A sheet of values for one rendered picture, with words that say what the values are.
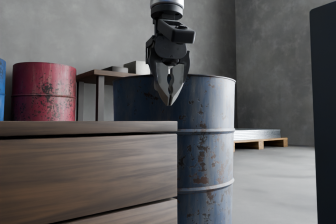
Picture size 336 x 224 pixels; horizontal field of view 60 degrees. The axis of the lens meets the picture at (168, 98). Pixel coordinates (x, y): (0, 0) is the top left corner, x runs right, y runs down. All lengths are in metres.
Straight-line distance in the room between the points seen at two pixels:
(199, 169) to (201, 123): 0.13
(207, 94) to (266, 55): 4.26
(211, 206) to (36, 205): 0.57
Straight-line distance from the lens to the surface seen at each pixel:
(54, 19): 3.68
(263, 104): 5.01
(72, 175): 0.42
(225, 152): 0.90
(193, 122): 0.81
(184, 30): 0.55
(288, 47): 4.88
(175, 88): 0.62
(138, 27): 4.15
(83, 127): 0.42
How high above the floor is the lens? 0.35
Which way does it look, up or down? 5 degrees up
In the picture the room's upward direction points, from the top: straight up
